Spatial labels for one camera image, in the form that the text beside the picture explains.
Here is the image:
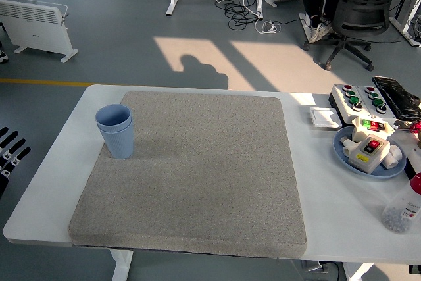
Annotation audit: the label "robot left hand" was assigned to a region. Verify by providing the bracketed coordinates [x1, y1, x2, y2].
[0, 126, 32, 198]

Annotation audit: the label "blue ribbed cup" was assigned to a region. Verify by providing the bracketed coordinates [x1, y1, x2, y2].
[95, 103, 132, 130]
[96, 118, 135, 159]

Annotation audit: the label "white push-button control box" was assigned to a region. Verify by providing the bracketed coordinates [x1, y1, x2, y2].
[357, 85, 399, 121]
[328, 84, 366, 126]

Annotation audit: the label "white table leg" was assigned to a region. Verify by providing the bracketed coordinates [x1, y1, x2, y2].
[108, 249, 134, 281]
[343, 263, 375, 281]

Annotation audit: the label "grey-brown mat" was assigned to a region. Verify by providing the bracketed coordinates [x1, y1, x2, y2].
[68, 90, 308, 259]

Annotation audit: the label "grey power strip under table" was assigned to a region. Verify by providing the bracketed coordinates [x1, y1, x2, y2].
[301, 259, 339, 275]

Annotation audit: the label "blue plate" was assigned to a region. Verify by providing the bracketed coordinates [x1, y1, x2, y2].
[333, 126, 408, 180]

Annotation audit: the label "white pipe fitting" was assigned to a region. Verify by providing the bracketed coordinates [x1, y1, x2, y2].
[340, 136, 355, 157]
[383, 145, 405, 169]

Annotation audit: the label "person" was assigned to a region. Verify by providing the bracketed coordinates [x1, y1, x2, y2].
[301, 0, 355, 44]

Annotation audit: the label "white box green red buttons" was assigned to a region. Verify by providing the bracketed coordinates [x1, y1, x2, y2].
[351, 116, 395, 143]

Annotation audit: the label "black office chair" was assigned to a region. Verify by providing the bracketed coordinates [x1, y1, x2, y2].
[304, 0, 418, 72]

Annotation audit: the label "black wrapped keyboard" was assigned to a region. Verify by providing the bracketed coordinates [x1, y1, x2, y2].
[371, 76, 421, 120]

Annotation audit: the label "clear bottle red cap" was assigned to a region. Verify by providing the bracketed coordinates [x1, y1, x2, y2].
[381, 172, 421, 235]

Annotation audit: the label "white switch box red button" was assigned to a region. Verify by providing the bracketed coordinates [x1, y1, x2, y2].
[347, 134, 391, 175]

